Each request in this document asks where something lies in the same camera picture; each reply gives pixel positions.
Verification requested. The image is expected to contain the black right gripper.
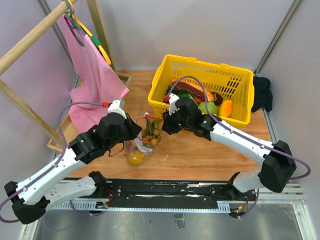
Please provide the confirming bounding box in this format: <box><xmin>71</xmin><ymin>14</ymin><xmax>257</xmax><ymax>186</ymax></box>
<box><xmin>161</xmin><ymin>106</ymin><xmax>192</xmax><ymax>135</ymax></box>

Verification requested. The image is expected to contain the clear zip bag orange zipper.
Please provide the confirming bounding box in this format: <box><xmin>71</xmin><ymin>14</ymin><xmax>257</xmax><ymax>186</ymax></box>
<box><xmin>124</xmin><ymin>112</ymin><xmax>168</xmax><ymax>167</ymax></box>

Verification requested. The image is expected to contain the brown longan bunch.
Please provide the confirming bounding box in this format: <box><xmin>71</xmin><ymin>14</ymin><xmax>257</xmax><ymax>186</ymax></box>
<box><xmin>139</xmin><ymin>115</ymin><xmax>165</xmax><ymax>149</ymax></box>

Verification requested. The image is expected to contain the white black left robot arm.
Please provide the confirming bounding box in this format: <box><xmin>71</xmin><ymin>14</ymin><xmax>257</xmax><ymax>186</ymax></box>
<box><xmin>4</xmin><ymin>112</ymin><xmax>142</xmax><ymax>225</ymax></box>

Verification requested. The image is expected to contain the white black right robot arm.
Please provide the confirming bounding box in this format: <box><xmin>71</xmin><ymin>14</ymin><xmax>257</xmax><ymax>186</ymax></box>
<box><xmin>162</xmin><ymin>97</ymin><xmax>297</xmax><ymax>200</ymax></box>

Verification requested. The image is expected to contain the orange carrot piece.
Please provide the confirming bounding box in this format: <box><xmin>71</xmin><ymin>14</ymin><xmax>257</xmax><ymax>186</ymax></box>
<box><xmin>193</xmin><ymin>97</ymin><xmax>204</xmax><ymax>105</ymax></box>

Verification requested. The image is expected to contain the green watermelon slice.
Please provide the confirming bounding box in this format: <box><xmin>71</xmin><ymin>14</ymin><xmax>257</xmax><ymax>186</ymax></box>
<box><xmin>179</xmin><ymin>92</ymin><xmax>195</xmax><ymax>101</ymax></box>

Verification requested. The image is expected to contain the green cabbage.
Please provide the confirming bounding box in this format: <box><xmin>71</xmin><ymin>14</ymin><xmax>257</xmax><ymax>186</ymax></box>
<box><xmin>198</xmin><ymin>101</ymin><xmax>218</xmax><ymax>115</ymax></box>

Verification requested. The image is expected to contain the brown glazed hot dog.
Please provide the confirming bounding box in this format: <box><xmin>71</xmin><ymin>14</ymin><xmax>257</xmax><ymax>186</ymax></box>
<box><xmin>174</xmin><ymin>80</ymin><xmax>215</xmax><ymax>102</ymax></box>

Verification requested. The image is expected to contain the dark brown chestnut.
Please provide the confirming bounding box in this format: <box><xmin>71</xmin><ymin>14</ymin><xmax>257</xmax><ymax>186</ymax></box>
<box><xmin>211</xmin><ymin>92</ymin><xmax>224</xmax><ymax>106</ymax></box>

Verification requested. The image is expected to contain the orange yellow mango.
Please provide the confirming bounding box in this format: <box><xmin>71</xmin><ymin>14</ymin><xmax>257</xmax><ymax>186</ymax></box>
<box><xmin>218</xmin><ymin>99</ymin><xmax>233</xmax><ymax>118</ymax></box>

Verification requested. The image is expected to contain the pink shirt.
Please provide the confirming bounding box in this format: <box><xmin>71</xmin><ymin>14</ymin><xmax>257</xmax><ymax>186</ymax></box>
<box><xmin>59</xmin><ymin>14</ymin><xmax>129</xmax><ymax>133</ymax></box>

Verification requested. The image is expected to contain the yellow plastic shopping basket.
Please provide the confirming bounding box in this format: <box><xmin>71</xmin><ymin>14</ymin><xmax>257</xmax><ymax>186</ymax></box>
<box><xmin>147</xmin><ymin>54</ymin><xmax>255</xmax><ymax>128</ymax></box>

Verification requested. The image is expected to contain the wooden clothes rack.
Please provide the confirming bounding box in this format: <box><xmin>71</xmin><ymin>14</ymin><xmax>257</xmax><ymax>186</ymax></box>
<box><xmin>0</xmin><ymin>0</ymin><xmax>135</xmax><ymax>165</ymax></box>

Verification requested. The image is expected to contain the black cloth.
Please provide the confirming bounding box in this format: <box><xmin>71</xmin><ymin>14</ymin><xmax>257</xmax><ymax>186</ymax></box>
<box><xmin>251</xmin><ymin>76</ymin><xmax>273</xmax><ymax>113</ymax></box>

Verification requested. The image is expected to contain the yellow green clothes hanger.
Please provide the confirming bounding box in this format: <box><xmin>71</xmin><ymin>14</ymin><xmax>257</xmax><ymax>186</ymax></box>
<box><xmin>71</xmin><ymin>2</ymin><xmax>112</xmax><ymax>66</ymax></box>

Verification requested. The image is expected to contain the grey clothes hanger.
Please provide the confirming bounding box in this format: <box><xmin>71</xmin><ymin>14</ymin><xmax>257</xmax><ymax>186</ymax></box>
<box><xmin>64</xmin><ymin>0</ymin><xmax>86</xmax><ymax>47</ymax></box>

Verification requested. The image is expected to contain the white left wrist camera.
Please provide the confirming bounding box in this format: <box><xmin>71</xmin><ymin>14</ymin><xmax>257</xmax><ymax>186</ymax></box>
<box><xmin>102</xmin><ymin>98</ymin><xmax>127</xmax><ymax>119</ymax></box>

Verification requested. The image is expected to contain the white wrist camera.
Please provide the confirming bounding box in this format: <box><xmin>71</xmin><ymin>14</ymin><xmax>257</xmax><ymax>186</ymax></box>
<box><xmin>102</xmin><ymin>98</ymin><xmax>127</xmax><ymax>119</ymax></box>
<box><xmin>164</xmin><ymin>93</ymin><xmax>180</xmax><ymax>116</ymax></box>

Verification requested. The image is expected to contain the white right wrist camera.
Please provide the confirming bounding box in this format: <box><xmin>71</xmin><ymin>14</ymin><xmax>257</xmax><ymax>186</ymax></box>
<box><xmin>164</xmin><ymin>93</ymin><xmax>180</xmax><ymax>116</ymax></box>

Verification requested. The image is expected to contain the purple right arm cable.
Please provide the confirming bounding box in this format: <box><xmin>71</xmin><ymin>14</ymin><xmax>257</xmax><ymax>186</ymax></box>
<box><xmin>166</xmin><ymin>75</ymin><xmax>312</xmax><ymax>181</ymax></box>

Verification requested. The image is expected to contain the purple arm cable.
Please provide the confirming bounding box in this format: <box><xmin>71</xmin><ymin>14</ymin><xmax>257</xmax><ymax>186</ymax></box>
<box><xmin>0</xmin><ymin>100</ymin><xmax>106</xmax><ymax>223</ymax></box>
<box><xmin>166</xmin><ymin>75</ymin><xmax>312</xmax><ymax>181</ymax></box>

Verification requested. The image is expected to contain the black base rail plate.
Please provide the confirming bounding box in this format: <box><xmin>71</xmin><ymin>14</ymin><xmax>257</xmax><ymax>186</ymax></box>
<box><xmin>80</xmin><ymin>178</ymin><xmax>256</xmax><ymax>211</ymax></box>

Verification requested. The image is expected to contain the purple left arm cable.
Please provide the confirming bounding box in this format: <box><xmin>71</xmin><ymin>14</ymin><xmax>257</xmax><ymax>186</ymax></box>
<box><xmin>0</xmin><ymin>100</ymin><xmax>106</xmax><ymax>223</ymax></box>

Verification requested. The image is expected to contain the aluminium frame post left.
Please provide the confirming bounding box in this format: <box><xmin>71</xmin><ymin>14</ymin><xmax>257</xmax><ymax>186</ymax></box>
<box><xmin>37</xmin><ymin>0</ymin><xmax>83</xmax><ymax>83</ymax></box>

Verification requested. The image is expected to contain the aluminium frame post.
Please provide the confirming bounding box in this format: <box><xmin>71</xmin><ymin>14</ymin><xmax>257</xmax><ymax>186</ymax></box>
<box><xmin>254</xmin><ymin>0</ymin><xmax>304</xmax><ymax>76</ymax></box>
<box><xmin>37</xmin><ymin>0</ymin><xmax>83</xmax><ymax>83</ymax></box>

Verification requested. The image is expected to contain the aluminium frame post right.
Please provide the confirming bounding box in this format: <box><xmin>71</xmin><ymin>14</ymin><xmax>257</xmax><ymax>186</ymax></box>
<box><xmin>254</xmin><ymin>0</ymin><xmax>304</xmax><ymax>76</ymax></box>

